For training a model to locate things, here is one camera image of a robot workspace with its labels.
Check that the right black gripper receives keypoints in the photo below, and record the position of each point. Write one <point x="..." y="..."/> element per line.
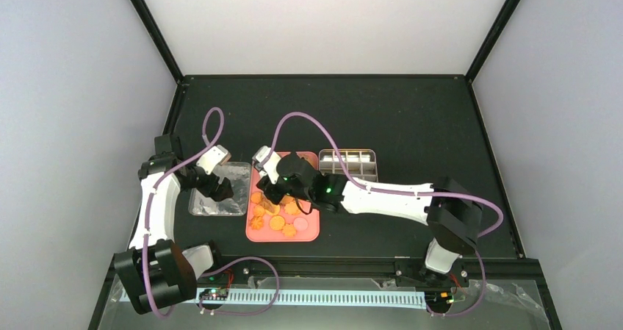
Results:
<point x="274" y="196"/>

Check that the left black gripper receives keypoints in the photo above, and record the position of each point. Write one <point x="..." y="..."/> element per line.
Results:
<point x="217" y="191"/>

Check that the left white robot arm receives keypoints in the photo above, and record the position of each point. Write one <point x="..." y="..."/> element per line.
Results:
<point x="154" y="271"/>

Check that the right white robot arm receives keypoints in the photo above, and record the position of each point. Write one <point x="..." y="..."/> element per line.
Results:
<point x="453" y="218"/>

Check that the pink cookie tray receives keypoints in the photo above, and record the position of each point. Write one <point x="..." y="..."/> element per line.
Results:
<point x="289" y="221"/>

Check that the pink round cookie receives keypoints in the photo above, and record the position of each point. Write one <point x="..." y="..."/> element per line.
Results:
<point x="300" y="224"/>

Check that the beige compartment box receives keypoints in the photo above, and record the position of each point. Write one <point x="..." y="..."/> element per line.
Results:
<point x="360" y="163"/>

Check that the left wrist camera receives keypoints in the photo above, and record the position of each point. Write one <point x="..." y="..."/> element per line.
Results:
<point x="215" y="156"/>

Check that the light blue slotted cable duct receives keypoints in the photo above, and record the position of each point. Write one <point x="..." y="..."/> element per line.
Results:
<point x="393" y="299"/>

